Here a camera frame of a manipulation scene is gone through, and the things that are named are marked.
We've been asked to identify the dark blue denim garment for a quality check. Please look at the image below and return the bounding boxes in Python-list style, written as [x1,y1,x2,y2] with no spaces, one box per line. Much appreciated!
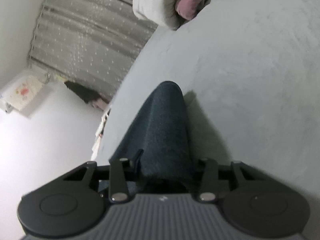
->
[110,81,199,197]

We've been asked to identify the open white books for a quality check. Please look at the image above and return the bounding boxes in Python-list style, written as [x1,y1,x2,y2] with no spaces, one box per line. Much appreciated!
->
[91,108,111,160]

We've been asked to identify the pink hanging garment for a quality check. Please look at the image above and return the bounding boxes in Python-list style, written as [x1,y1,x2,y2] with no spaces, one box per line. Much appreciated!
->
[89,98,108,111]

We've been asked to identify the black hanging garment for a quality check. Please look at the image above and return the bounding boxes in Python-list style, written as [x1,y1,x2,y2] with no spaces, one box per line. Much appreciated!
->
[64,81,100,104]

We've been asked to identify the grey star-patterned curtain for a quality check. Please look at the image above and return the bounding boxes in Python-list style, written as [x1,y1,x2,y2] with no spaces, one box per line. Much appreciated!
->
[29,0,157,100]

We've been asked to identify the grey bed sheet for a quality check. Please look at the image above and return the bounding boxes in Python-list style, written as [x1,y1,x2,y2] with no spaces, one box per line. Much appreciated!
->
[97,0,319,195]

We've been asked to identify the grey folded quilt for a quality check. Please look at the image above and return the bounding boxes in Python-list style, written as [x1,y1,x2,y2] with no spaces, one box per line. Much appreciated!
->
[132,0,182,30]

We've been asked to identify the white wall air conditioner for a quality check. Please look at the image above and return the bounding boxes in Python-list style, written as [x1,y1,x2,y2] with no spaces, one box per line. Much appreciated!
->
[1,74,44,113]

